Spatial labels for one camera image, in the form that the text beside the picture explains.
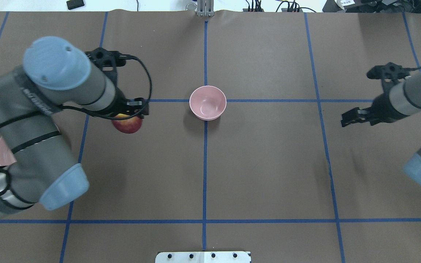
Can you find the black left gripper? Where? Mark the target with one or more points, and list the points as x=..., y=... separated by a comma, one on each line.
x=120, y=105

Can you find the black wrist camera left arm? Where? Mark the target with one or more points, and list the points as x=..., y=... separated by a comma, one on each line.
x=107, y=61

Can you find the pink bowl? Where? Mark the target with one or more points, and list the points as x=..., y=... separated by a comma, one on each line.
x=207, y=102

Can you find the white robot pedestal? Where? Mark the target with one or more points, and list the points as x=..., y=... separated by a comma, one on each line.
x=204, y=257

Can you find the aluminium frame post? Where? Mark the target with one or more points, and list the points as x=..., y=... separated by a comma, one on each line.
x=205, y=8

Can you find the pink plate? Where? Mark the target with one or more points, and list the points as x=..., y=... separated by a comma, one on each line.
x=6, y=156

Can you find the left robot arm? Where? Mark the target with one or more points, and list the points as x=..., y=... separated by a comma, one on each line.
x=55, y=76

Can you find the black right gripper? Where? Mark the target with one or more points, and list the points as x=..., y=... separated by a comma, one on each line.
x=383, y=106

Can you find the red apple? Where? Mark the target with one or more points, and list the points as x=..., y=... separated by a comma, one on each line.
x=128, y=126

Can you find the small black square device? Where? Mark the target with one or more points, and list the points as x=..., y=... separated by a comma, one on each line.
x=74, y=4

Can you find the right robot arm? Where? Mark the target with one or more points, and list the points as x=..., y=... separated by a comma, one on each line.
x=401, y=98

